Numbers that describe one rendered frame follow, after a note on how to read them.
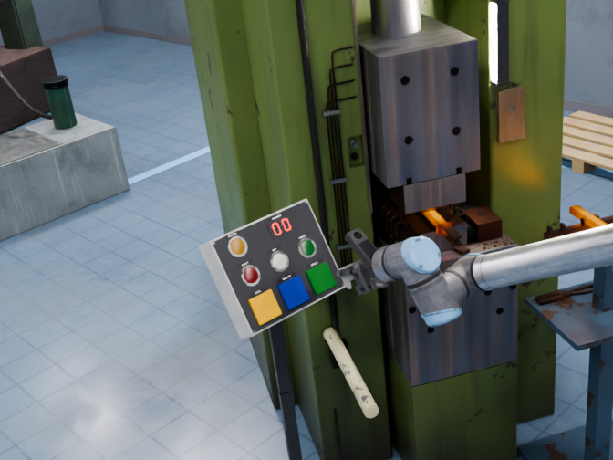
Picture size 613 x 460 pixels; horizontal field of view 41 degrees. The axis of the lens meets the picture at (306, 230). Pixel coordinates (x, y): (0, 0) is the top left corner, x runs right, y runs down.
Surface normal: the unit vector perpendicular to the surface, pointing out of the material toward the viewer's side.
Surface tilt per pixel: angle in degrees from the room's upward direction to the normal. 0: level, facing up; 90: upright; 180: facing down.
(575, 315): 0
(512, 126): 90
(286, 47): 90
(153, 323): 0
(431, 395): 90
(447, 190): 90
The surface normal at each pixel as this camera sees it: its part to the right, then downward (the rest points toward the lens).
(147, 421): -0.11, -0.89
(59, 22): 0.69, 0.26
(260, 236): 0.49, -0.20
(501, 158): 0.25, 0.40
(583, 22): -0.72, 0.38
